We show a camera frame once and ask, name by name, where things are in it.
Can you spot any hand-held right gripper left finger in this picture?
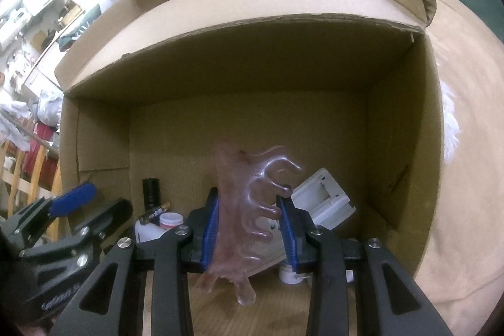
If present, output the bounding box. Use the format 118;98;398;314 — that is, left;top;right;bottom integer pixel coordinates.
49;196;221;336

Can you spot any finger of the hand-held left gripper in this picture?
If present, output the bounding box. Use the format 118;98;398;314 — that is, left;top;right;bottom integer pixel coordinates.
6;182;98;248
20;199;134;256

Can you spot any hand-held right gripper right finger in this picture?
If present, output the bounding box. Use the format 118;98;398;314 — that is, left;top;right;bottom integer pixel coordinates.
277;195;453;336

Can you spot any small white bottle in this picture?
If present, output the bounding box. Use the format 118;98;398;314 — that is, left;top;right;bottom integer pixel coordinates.
135;222;164;243

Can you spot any pink translucent scalp massager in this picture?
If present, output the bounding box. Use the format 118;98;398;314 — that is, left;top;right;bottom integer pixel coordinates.
196;139;305;306

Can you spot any black cylindrical brush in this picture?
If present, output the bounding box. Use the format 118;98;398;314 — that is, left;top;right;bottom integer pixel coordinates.
142;178;160;211

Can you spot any white plastic holder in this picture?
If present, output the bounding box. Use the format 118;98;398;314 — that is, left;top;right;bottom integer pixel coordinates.
291;168;356;230

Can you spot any cardboard box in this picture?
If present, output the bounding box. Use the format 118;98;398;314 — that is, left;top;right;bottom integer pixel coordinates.
54;0;446;336

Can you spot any white tube bottle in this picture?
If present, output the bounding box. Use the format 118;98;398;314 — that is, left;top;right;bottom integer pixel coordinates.
279;263;312;285

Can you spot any wooden drying rack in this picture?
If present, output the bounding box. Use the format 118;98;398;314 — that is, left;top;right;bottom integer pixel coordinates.
0;139;63;242

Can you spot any red cloth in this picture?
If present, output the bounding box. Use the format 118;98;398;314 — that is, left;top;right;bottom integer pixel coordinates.
22;122;60;185

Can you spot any pile of white clothes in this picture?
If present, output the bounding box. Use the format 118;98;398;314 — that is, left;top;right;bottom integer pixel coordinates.
0;88;64;128

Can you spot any dark green cloth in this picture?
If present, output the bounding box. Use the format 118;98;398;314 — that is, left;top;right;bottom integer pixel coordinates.
59;4;102;52

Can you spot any beige bed sheet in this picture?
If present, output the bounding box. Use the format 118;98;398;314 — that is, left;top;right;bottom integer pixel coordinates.
409;0;504;305

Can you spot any cluttered white shelf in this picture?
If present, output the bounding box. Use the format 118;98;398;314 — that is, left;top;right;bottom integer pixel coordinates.
0;0;85;57

